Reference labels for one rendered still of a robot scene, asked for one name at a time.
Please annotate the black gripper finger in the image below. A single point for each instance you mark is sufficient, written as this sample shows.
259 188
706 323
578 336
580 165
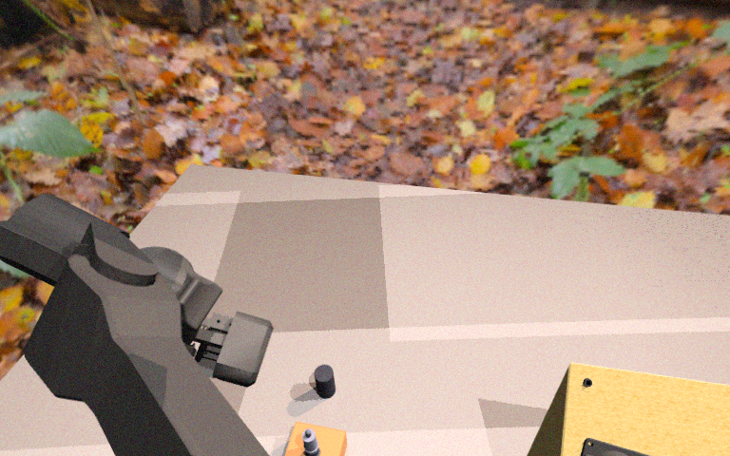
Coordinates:
207 365

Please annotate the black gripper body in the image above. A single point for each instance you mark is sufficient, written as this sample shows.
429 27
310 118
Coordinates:
238 345

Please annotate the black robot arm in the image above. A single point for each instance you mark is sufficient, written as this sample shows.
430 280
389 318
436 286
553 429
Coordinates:
111 333

